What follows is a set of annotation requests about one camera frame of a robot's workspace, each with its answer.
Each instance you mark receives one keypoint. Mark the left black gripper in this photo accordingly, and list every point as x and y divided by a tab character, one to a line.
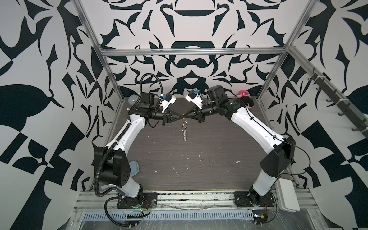
167	117

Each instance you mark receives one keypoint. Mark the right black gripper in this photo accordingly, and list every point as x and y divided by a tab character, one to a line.
198	115

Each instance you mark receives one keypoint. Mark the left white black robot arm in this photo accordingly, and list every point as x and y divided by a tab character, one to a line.
112	171

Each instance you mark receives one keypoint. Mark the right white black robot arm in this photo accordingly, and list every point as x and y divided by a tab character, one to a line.
279	150

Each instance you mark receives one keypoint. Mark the pink black-haired doll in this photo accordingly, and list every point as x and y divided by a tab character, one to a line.
245	96

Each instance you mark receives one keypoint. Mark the light blue pad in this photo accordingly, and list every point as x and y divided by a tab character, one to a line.
134	168

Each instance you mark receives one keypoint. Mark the white box device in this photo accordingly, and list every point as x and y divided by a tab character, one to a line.
286	194

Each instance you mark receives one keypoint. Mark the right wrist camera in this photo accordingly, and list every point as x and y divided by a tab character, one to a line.
194	97

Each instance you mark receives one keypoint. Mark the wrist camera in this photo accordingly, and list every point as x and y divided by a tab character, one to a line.
194	97
167	100

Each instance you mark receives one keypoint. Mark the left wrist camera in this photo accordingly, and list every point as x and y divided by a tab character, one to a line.
167	100

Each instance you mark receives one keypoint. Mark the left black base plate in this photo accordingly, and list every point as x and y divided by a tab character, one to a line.
144	200

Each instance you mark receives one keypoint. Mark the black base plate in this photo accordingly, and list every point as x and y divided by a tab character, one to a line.
144	200
252	199

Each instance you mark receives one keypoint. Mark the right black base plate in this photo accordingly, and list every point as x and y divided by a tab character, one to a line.
252	199

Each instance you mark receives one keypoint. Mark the white ventilated cable duct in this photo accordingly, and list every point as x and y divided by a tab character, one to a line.
156	215

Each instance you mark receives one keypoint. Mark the wall hook rail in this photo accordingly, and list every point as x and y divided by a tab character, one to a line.
346	106

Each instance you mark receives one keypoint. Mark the aluminium frame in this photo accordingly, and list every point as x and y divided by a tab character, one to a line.
288	49

